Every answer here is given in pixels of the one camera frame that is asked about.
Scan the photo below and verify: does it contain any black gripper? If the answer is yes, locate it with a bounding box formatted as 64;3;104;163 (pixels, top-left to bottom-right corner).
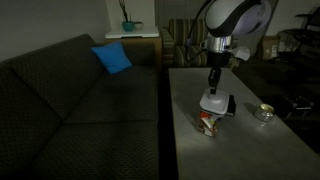
207;52;230;95

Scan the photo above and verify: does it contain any white plastic container lid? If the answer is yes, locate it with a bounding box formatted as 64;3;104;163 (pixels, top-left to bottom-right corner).
200;88;229;114

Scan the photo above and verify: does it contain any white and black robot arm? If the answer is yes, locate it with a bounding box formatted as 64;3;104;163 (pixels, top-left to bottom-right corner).
205;0;272;94

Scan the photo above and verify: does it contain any clear plastic storage container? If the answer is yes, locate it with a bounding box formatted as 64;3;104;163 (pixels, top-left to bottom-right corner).
196;110;222;137

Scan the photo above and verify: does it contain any small metal tin can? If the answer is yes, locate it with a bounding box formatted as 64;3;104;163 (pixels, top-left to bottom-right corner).
254;104;274;122

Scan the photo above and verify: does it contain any striped armchair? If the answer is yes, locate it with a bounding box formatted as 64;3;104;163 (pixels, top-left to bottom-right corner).
160;19;209;69

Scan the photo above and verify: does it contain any cardboard box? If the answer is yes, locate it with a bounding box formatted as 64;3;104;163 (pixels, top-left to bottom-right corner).
257;36;280;60

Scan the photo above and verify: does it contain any wooden side table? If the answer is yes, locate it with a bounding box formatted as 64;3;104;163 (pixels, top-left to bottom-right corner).
104;36;162;73

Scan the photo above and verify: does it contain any white tray on side table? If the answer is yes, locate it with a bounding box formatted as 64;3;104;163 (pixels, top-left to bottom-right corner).
105;26;159;39

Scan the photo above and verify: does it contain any small white bowl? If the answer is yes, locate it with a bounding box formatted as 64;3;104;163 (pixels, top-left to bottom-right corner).
134;22;144;30

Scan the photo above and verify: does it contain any black office chair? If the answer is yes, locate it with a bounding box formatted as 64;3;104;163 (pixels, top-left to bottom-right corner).
278;7;320;61

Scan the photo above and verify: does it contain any blue throw pillow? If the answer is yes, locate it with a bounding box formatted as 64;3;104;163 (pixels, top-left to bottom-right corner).
91;41;132;74

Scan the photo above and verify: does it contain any teal plant pot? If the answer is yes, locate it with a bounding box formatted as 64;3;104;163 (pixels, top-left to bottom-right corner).
122;21;134;32

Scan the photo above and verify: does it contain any dark patterned sofa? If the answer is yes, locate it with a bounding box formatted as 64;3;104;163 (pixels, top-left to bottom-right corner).
0;34;159;180

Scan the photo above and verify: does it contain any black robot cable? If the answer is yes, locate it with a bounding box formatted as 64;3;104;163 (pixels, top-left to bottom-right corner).
185;0;214;63

